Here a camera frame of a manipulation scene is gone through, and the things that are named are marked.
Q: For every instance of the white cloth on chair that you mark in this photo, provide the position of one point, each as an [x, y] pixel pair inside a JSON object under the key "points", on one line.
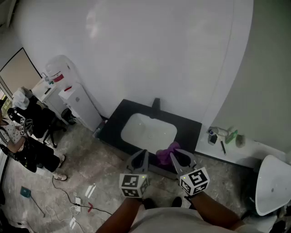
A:
{"points": [[20, 97]]}

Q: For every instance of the small blue white device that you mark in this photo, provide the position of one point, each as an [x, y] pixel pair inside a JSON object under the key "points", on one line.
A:
{"points": [[212, 137]]}

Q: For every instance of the white cabinet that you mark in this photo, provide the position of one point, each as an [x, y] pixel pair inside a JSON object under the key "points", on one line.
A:
{"points": [[48, 96]]}

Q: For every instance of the person's left forearm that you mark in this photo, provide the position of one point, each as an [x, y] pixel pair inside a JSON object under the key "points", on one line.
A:
{"points": [[122, 216]]}

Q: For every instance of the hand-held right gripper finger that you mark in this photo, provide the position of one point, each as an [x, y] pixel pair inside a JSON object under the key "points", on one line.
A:
{"points": [[176, 162], [187, 157]]}

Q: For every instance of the black sink faucet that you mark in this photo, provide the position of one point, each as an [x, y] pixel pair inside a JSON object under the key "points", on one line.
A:
{"points": [[156, 107]]}

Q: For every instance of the grey round sponge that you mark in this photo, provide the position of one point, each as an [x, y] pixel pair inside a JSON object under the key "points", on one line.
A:
{"points": [[240, 140]]}

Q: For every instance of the beige framed board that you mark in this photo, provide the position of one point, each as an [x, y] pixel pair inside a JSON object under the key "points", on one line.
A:
{"points": [[18, 72]]}

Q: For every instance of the green bottle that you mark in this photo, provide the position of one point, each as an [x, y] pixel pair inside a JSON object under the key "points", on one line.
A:
{"points": [[232, 137]]}

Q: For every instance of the teal dustpan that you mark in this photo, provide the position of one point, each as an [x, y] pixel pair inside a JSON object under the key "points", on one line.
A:
{"points": [[25, 192]]}

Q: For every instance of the person's white shirt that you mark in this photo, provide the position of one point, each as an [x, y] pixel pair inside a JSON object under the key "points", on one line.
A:
{"points": [[172, 220]]}

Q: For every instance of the person's black shoe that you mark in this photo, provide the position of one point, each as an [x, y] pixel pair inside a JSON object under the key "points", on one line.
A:
{"points": [[149, 203], [177, 201]]}

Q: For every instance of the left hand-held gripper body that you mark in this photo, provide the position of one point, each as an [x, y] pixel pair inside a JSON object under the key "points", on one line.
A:
{"points": [[134, 182]]}

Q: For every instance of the black sink countertop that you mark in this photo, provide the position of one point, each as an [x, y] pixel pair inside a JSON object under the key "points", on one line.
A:
{"points": [[113, 127]]}

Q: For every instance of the black waste bin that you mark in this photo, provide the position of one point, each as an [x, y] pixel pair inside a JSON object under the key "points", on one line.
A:
{"points": [[68, 116]]}

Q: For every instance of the clear water bottle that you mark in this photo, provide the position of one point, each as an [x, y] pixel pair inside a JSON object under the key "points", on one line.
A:
{"points": [[58, 67]]}

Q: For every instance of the person's left black shoe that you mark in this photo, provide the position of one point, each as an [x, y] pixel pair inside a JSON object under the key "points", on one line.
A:
{"points": [[149, 203]]}

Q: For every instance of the person's right forearm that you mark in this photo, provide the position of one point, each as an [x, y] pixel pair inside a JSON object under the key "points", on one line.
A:
{"points": [[213, 211]]}

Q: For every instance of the purple cloth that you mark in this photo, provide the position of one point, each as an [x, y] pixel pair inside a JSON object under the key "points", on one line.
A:
{"points": [[167, 153]]}

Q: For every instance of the black office chair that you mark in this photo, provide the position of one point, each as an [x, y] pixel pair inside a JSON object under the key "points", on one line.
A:
{"points": [[43, 120]]}

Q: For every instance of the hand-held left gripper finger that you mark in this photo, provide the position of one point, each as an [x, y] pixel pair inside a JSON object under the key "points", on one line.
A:
{"points": [[147, 157], [134, 157]]}

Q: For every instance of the white water dispenser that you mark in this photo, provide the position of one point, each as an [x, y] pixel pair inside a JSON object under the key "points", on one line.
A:
{"points": [[79, 107]]}

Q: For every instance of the person's right black shoe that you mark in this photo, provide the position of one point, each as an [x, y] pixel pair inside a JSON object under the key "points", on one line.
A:
{"points": [[177, 201]]}

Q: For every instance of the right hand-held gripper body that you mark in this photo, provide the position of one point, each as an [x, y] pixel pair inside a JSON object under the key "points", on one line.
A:
{"points": [[195, 180]]}

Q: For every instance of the white power strip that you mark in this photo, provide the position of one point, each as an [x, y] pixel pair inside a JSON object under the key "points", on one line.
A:
{"points": [[78, 203]]}

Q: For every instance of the white sink basin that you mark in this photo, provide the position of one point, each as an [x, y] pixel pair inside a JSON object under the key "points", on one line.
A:
{"points": [[149, 133]]}

